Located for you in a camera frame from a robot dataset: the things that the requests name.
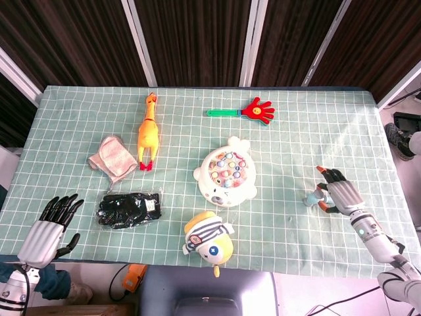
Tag orange device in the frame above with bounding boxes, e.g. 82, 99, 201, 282
122, 263, 149, 294

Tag black gloves in plastic bag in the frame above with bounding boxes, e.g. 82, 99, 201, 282
95, 188, 164, 230

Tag dark blue cloth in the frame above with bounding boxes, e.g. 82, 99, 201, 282
0, 262, 72, 301

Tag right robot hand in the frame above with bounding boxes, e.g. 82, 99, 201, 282
316, 165, 366, 217

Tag green checked tablecloth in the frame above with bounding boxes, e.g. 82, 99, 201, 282
0, 86, 421, 280

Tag small blue orange toy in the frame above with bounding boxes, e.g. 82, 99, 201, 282
303, 183, 333, 208

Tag beige shoe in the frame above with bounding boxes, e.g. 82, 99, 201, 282
63, 282, 94, 305

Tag yellow plush with striped sweater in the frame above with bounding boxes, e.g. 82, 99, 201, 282
183, 210, 235, 278

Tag white metal frame post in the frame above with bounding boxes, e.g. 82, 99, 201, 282
120, 0, 159, 88
301, 0, 353, 88
376, 60, 421, 111
239, 0, 269, 88
0, 47, 44, 107

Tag black box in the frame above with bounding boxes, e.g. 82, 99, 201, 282
393, 111, 421, 133

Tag pink folded towel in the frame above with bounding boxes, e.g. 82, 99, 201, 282
87, 136, 139, 192

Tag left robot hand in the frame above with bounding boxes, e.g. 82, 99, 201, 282
17, 193, 86, 269

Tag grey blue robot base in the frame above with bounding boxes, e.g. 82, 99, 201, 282
137, 265, 280, 316

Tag black cable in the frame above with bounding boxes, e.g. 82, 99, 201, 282
305, 285, 383, 316
109, 263, 131, 302

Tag red hand clapper green handle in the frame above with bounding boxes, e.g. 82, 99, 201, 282
206, 96, 276, 126

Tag yellow rubber chicken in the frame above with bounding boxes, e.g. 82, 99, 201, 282
136, 92, 161, 172

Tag white bear-shaped toy console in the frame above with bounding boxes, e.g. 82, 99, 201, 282
193, 136, 258, 209

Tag dark grey sneaker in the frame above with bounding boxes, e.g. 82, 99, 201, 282
384, 122, 416, 161

